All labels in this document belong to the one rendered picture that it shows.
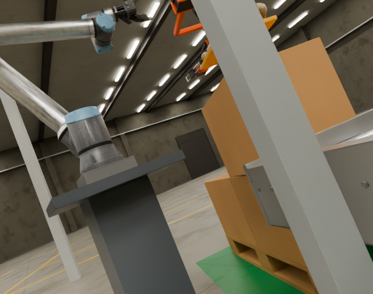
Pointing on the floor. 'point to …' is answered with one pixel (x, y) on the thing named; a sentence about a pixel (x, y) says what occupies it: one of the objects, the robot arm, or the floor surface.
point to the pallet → (275, 265)
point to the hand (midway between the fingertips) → (148, 6)
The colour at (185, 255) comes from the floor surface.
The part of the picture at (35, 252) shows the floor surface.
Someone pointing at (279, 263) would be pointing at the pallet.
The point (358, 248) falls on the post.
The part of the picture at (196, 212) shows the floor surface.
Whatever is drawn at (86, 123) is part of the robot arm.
